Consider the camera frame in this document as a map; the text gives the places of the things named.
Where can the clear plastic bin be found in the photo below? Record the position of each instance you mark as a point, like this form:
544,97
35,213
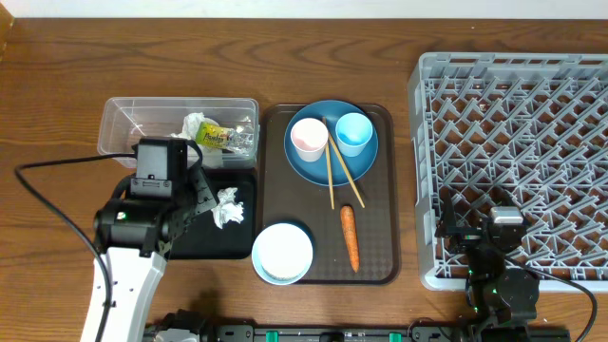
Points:
128,119

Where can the light blue cup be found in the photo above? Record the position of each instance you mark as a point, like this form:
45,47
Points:
353,131

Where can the green foil snack wrapper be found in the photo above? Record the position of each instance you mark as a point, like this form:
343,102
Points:
239,140

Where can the light blue bowl of rice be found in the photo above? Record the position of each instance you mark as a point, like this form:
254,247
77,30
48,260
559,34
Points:
282,254

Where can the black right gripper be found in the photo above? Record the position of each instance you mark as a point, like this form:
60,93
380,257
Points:
448,227

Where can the brown serving tray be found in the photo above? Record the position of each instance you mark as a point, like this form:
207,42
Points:
287,197

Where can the wooden chopstick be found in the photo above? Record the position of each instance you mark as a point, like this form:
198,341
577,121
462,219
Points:
329,164
346,171

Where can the orange carrot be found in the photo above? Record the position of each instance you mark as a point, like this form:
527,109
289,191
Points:
349,232

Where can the crumpled white paper napkin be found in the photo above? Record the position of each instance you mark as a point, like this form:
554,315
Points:
212,157

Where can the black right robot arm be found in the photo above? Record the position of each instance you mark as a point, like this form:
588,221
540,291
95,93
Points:
501,297

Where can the black plastic bin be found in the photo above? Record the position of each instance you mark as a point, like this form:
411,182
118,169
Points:
204,240

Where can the white paper ball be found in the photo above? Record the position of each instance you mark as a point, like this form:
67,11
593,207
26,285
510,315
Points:
227,209

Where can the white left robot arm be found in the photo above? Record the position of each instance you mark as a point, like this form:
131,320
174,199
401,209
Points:
135,232

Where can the dark blue plate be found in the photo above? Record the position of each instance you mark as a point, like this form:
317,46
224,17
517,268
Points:
316,172

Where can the pink cup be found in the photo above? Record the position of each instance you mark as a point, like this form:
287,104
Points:
309,137

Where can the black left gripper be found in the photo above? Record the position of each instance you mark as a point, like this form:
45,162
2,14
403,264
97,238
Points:
210,197

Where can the grey dishwasher rack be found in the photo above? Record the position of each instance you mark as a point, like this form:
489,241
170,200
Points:
532,125

